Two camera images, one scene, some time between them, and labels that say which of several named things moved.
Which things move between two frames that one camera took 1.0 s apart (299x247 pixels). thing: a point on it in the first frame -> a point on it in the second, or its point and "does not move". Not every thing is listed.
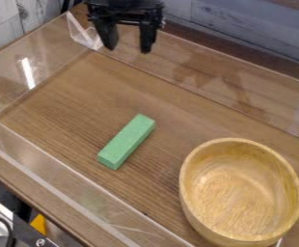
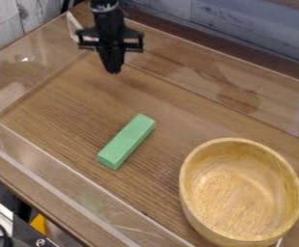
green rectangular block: [126, 142] does not move
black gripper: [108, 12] -> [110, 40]
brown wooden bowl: [240, 192] does not move
